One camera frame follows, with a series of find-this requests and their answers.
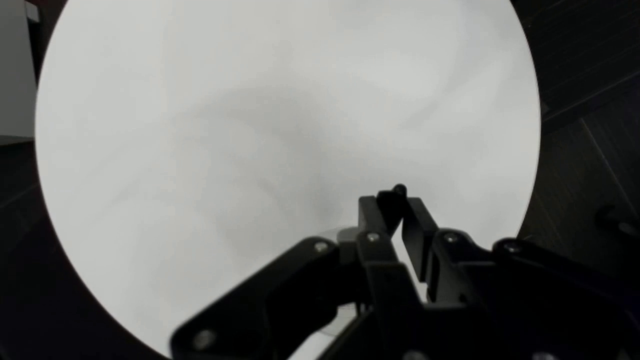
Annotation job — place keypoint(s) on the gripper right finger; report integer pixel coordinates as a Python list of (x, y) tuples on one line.
[(525, 300)]

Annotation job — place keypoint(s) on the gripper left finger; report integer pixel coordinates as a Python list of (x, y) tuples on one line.
[(280, 295)]

